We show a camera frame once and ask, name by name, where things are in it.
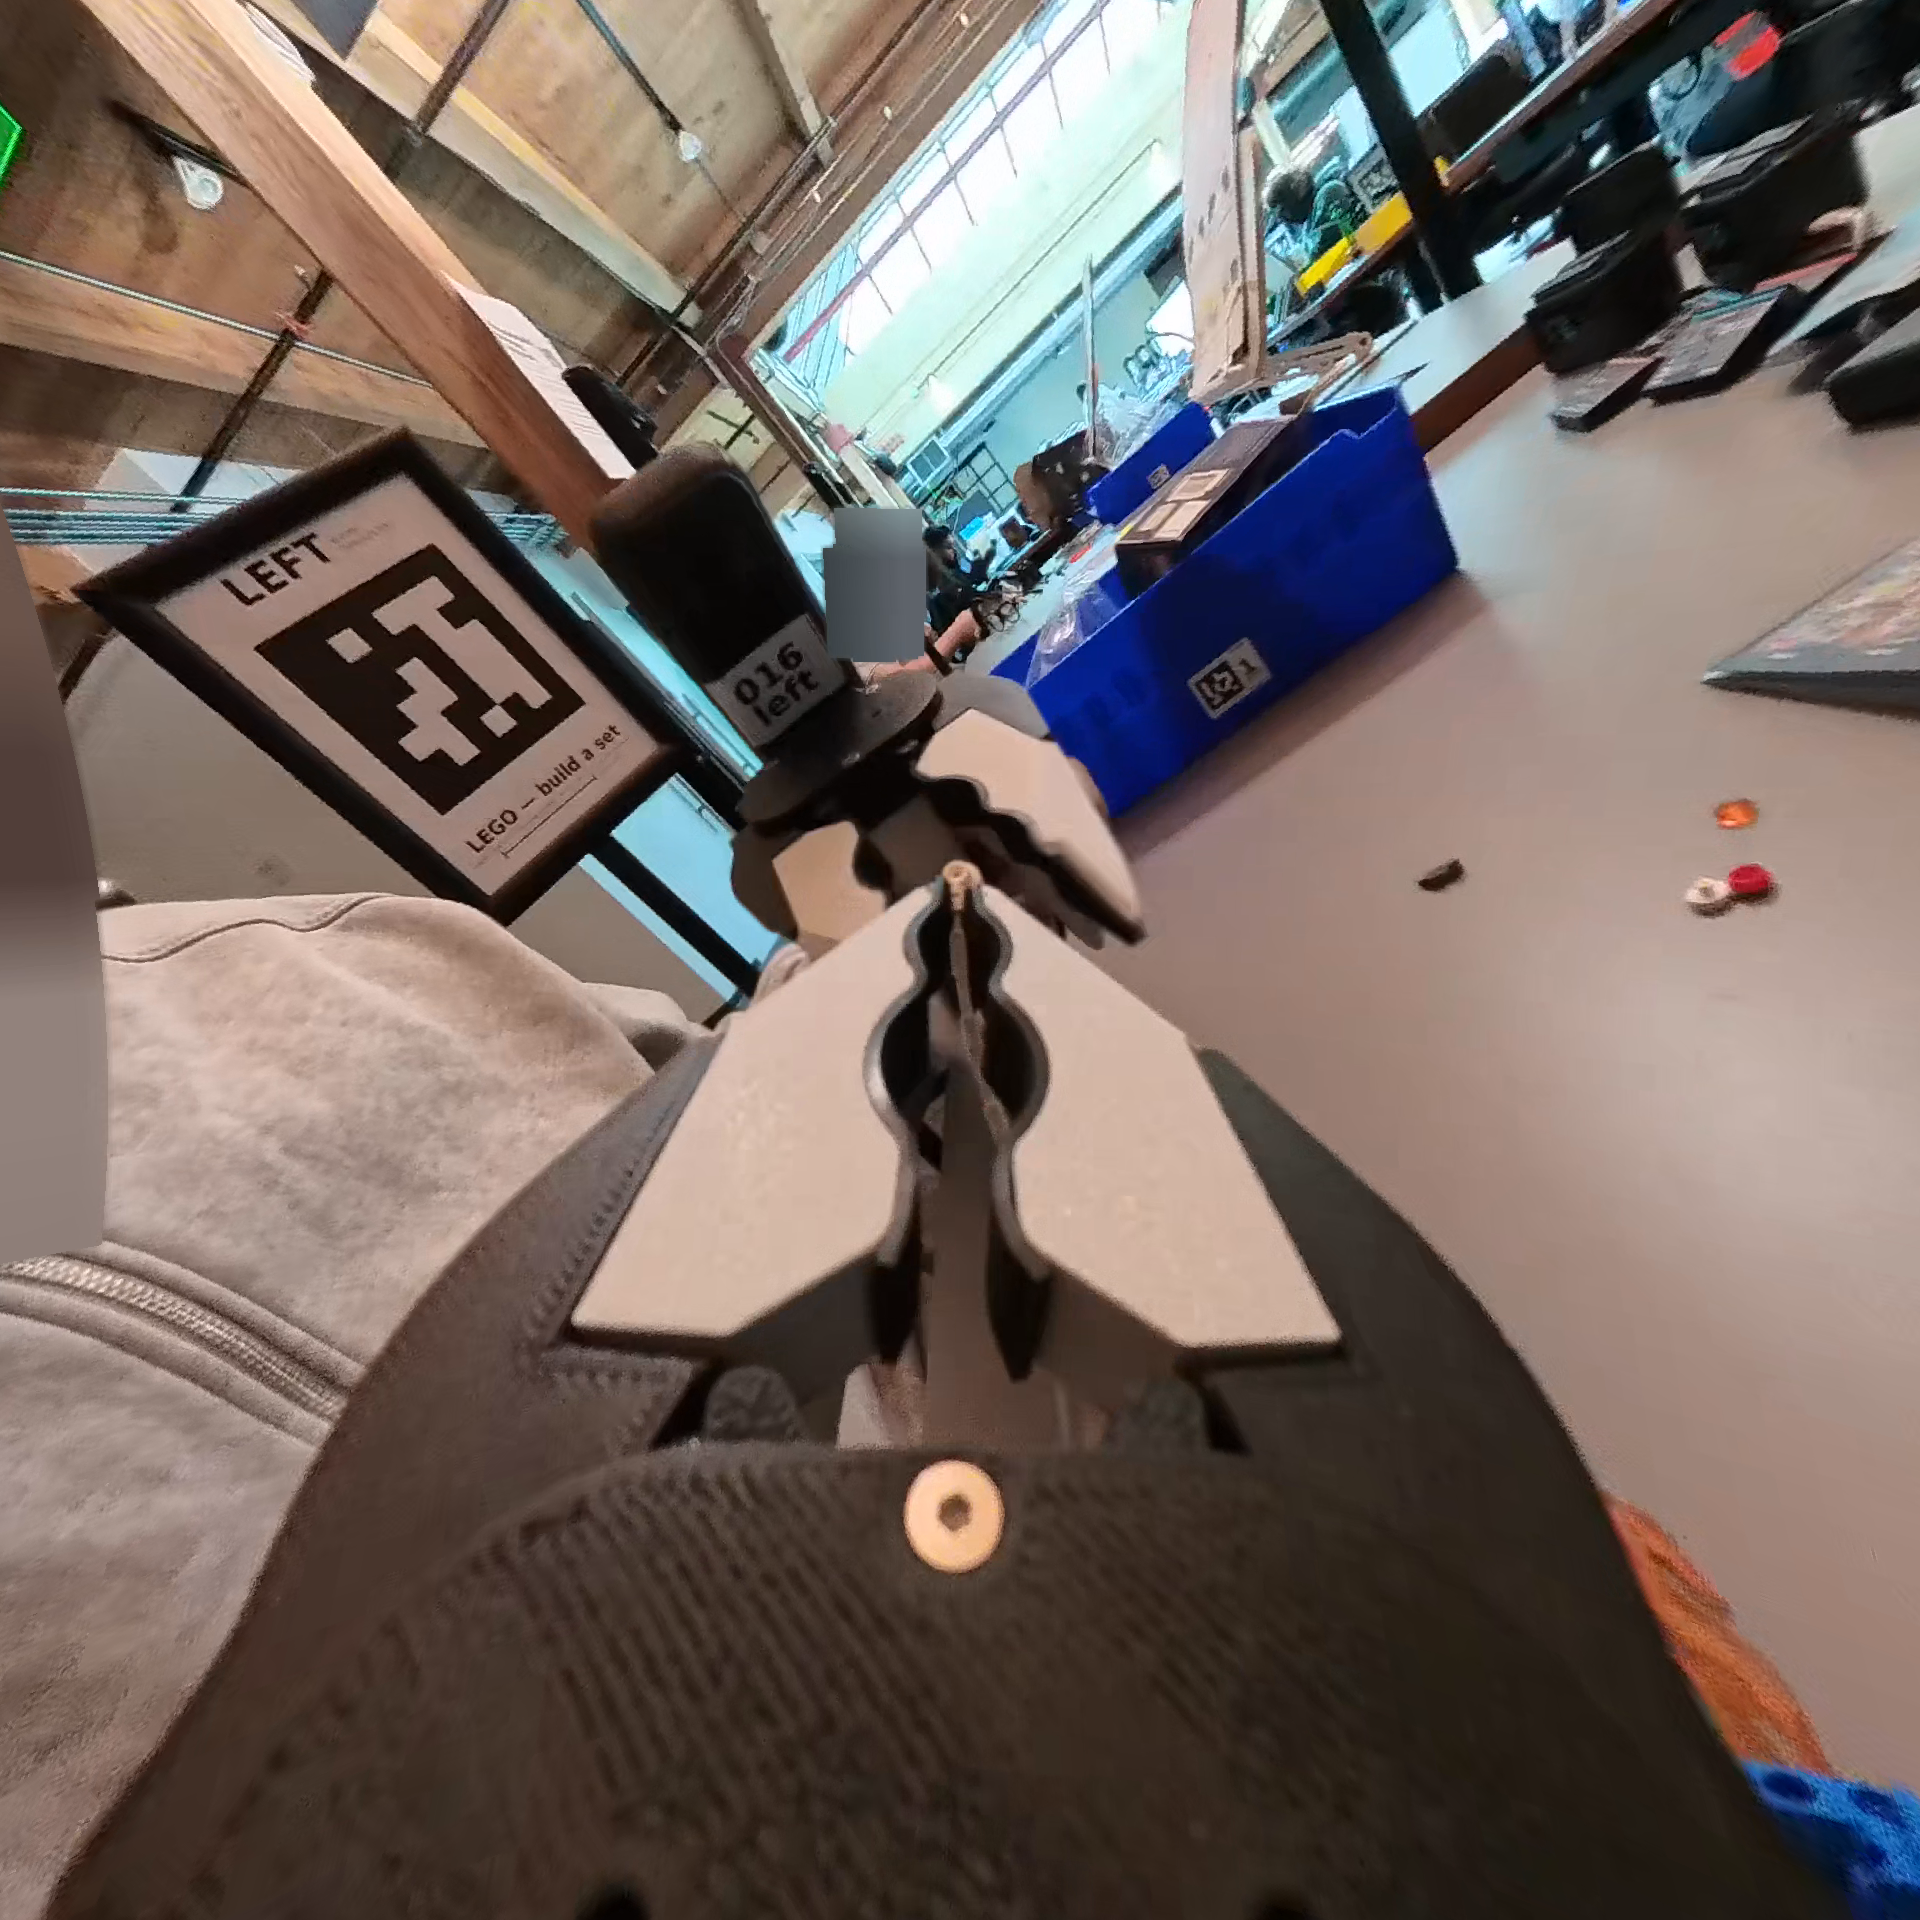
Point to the flat black battery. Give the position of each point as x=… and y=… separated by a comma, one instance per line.
x=1604, y=394
x=1717, y=347

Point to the black floor lamp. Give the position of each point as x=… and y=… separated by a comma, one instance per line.
x=1395, y=137

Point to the grey flat pouch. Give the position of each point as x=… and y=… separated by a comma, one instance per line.
x=1868, y=284

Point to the wooden post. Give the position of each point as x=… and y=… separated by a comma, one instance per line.
x=361, y=254

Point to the person's grey hoodie torso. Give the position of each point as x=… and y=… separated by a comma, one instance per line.
x=301, y=1125

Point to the black metal stand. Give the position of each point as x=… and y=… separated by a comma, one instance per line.
x=609, y=413

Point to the blue plastic storage bin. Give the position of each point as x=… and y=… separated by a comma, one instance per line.
x=1291, y=601
x=1148, y=459

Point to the blue lego piece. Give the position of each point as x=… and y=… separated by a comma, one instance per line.
x=1845, y=1845

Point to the framed black white marker sign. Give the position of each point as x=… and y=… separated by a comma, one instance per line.
x=421, y=676

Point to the lego instruction booklet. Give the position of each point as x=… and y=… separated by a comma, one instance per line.
x=1845, y=638

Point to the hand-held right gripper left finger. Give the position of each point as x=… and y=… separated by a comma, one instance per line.
x=735, y=1185

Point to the orange textured object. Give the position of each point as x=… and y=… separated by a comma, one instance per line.
x=1694, y=1621

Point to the red round lego stud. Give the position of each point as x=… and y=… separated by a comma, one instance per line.
x=1750, y=883

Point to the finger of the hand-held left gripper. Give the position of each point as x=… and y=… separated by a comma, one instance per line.
x=1043, y=811
x=803, y=886

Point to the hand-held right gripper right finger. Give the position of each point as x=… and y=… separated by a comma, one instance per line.
x=1171, y=1185

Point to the dark small box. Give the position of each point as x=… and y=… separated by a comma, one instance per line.
x=1201, y=494

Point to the tall cardboard display board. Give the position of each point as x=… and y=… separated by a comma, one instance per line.
x=1225, y=195

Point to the white paper sheet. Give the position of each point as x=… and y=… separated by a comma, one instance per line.
x=541, y=375

